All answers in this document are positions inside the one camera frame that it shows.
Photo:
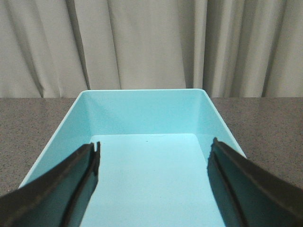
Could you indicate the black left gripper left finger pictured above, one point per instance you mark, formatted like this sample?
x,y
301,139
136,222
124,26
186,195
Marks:
x,y
59,197

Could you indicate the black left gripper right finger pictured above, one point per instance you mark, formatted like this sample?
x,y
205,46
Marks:
x,y
249,196

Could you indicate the light blue storage box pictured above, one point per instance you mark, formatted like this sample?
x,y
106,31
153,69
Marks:
x,y
155,146

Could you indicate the grey pleated curtain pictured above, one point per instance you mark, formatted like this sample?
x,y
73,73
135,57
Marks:
x,y
229,48

